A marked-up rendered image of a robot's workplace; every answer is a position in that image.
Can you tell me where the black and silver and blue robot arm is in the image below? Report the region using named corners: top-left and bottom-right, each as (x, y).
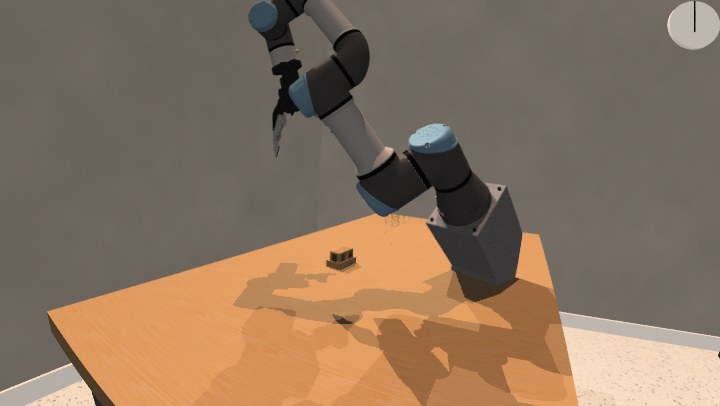
top-left (248, 0), bottom-right (492, 226)

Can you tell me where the wooden rectangular tray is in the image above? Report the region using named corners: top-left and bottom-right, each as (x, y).
top-left (326, 256), bottom-right (356, 270)

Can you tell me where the tan wooden number cube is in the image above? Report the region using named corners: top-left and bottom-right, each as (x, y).
top-left (330, 249), bottom-right (346, 263)
top-left (338, 246), bottom-right (353, 260)

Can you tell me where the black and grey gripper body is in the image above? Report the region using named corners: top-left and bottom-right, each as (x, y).
top-left (272, 59), bottom-right (302, 116)

